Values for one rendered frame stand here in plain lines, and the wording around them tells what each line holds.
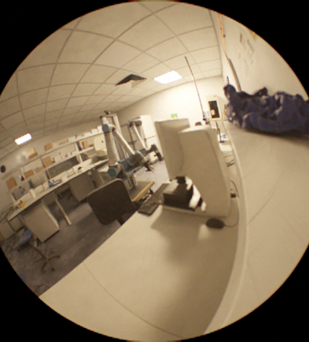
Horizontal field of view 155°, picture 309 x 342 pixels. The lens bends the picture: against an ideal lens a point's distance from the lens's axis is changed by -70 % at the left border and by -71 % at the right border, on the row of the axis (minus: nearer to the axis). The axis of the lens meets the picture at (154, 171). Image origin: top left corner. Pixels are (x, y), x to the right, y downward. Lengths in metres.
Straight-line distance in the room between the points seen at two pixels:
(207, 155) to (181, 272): 0.55
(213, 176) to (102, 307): 0.84
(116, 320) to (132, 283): 0.22
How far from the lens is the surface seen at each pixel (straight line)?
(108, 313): 0.66
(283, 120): 0.31
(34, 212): 2.78
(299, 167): 0.15
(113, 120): 2.16
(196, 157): 0.56
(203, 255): 0.61
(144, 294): 0.59
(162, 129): 0.48
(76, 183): 3.49
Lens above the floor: 1.31
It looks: 21 degrees down
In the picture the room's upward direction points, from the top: 15 degrees counter-clockwise
